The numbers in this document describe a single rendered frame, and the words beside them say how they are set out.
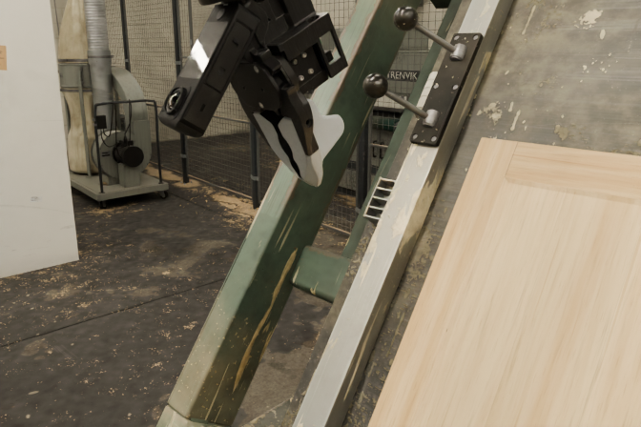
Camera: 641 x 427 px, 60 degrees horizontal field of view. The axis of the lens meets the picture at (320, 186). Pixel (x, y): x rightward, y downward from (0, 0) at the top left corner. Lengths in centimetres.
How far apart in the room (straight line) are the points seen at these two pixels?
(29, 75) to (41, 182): 70
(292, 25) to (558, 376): 49
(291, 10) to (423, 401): 51
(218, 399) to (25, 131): 327
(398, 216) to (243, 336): 34
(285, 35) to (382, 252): 42
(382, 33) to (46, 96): 322
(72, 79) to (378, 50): 531
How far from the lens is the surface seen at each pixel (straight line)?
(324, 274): 96
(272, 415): 117
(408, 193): 84
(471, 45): 93
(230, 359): 98
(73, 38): 625
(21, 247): 424
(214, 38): 47
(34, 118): 409
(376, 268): 82
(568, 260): 75
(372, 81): 82
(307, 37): 49
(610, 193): 77
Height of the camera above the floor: 148
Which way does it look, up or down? 14 degrees down
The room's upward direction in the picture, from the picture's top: straight up
